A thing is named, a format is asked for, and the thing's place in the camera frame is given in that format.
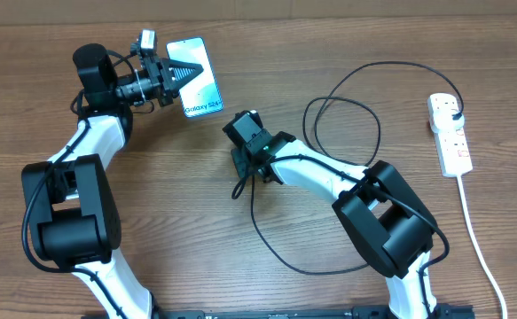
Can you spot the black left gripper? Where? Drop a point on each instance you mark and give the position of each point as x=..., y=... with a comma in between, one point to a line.
x=160, y=72

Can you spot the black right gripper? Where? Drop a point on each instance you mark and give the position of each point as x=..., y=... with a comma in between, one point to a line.
x=243, y=163

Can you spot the blue Samsung Galaxy smartphone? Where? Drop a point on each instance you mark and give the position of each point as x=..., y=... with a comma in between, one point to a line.
x=201, y=95

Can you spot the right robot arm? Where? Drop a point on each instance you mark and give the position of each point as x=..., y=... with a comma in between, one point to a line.
x=387, y=223

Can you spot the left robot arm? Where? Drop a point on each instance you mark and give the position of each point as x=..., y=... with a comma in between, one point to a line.
x=71, y=224

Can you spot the white charger plug adapter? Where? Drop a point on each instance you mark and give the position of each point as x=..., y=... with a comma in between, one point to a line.
x=444, y=121

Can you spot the white power strip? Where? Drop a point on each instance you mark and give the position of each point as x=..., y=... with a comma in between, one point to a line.
x=452, y=147

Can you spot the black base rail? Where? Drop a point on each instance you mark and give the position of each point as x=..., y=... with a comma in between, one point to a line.
x=280, y=314

